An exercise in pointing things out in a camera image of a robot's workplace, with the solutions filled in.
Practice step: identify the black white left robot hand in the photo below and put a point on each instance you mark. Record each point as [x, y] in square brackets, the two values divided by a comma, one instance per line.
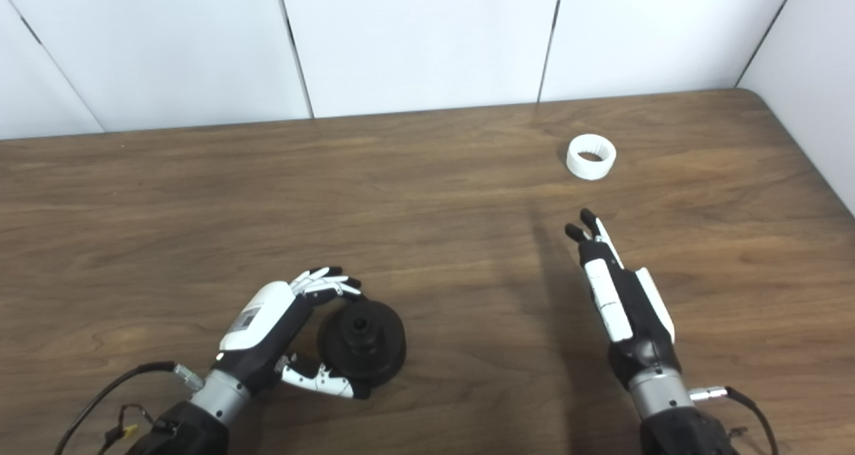
[260, 321]

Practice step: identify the round black stepped part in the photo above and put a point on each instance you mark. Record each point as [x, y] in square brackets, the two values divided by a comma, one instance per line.
[384, 348]

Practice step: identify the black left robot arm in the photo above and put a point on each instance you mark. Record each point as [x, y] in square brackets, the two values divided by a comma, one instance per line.
[194, 421]

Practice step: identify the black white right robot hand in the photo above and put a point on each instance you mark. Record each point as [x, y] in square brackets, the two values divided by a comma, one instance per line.
[638, 321]

